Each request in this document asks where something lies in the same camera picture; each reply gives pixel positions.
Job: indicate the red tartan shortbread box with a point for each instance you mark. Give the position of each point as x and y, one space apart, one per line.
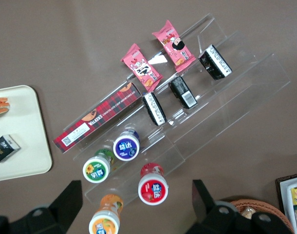
97 118

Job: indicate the blue gum bottle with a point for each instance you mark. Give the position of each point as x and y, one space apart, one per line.
126 147

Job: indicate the red gum bottle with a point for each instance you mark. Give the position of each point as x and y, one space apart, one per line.
153 187

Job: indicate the pink cartoon snack packet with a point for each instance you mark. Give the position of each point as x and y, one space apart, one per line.
141 68
174 46

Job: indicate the orange gum bottle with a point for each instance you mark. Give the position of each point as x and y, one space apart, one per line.
105 219

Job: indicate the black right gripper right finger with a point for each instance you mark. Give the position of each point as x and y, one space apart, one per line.
219 214

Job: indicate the green gum bottle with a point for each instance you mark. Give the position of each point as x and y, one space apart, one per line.
96 169

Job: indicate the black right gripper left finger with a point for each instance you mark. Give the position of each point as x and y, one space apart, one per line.
58 209

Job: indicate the cream rectangular tray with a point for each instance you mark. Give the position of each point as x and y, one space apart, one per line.
22 122

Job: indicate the white rectangular snack tray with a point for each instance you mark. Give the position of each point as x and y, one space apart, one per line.
284 195

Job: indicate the clear acrylic stepped shelf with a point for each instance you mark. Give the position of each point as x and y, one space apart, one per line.
236 85

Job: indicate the plastic sandwich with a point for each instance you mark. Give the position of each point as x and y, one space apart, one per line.
0 107

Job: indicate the brown wicker basket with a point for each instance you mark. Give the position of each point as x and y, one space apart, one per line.
272 208

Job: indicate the small black box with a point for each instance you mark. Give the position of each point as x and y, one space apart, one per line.
154 109
215 62
182 91
5 148

